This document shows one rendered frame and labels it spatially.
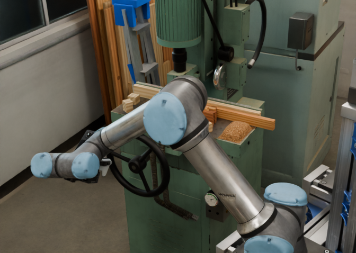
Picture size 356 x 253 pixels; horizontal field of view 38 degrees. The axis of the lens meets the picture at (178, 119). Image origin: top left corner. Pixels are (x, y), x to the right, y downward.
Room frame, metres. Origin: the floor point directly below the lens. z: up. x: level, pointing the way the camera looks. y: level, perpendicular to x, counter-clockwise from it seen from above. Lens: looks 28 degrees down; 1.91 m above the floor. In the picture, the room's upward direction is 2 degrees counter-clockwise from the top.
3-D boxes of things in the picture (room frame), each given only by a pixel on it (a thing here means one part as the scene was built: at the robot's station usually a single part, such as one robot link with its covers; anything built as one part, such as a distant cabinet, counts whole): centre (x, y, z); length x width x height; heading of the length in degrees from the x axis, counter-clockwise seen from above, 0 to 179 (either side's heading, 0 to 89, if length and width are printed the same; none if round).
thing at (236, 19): (2.09, -0.26, 1.23); 0.09 x 0.08 x 0.15; 149
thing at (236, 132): (1.75, -0.22, 0.92); 0.14 x 0.09 x 0.04; 149
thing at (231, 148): (1.87, 0.00, 0.87); 0.61 x 0.30 x 0.06; 59
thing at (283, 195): (1.16, -0.29, 0.98); 0.13 x 0.12 x 0.14; 156
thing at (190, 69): (2.00, -0.03, 1.03); 0.14 x 0.07 x 0.09; 149
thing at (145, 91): (1.97, -0.07, 0.93); 0.60 x 0.02 x 0.05; 59
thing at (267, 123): (1.91, -0.14, 0.92); 0.54 x 0.02 x 0.04; 59
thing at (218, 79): (2.03, -0.19, 1.02); 0.12 x 0.03 x 0.12; 149
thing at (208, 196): (1.67, -0.13, 0.65); 0.06 x 0.04 x 0.08; 59
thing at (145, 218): (2.09, -0.08, 0.36); 0.58 x 0.45 x 0.71; 149
